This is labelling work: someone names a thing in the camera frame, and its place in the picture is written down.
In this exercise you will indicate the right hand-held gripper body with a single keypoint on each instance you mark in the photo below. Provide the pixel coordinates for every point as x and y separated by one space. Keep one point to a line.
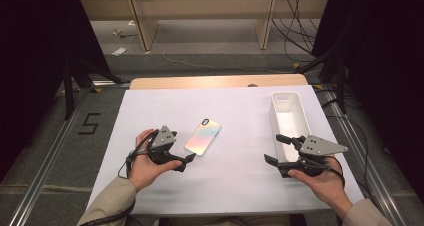
316 146

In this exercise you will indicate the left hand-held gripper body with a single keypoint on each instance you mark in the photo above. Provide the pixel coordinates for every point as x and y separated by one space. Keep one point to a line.
162 139

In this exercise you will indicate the white oblong plastic container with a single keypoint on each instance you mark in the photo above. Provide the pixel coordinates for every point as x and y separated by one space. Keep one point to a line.
290 119

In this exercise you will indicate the iridescent phone case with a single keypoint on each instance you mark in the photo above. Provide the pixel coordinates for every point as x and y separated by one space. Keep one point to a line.
203 137

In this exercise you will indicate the person's left hand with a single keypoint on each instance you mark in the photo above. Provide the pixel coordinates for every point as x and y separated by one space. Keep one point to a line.
143 167

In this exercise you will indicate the person's right hand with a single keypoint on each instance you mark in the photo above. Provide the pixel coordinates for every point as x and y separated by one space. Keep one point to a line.
325 187

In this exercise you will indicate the light wooden table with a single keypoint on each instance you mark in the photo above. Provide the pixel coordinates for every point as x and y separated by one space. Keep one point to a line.
216 81

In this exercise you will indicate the white paper scrap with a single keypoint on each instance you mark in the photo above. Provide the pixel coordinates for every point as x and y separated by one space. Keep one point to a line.
119 51

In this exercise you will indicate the black metal stand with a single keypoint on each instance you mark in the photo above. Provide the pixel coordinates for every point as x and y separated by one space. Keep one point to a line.
69 89

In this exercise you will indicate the black curtain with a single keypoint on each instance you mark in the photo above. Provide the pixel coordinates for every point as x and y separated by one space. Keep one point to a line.
30 69
390 69

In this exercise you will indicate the small white floor debris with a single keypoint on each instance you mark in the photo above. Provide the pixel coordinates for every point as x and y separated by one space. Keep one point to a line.
117 31

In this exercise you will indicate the long aluminium floor rail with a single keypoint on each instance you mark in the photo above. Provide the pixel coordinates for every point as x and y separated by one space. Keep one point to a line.
50 159
363 159

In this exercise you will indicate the short aluminium floor rail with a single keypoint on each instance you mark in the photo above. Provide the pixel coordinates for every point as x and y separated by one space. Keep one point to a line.
111 83

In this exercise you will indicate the light wooden desk frame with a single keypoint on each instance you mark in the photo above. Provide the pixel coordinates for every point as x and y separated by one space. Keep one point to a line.
146 29

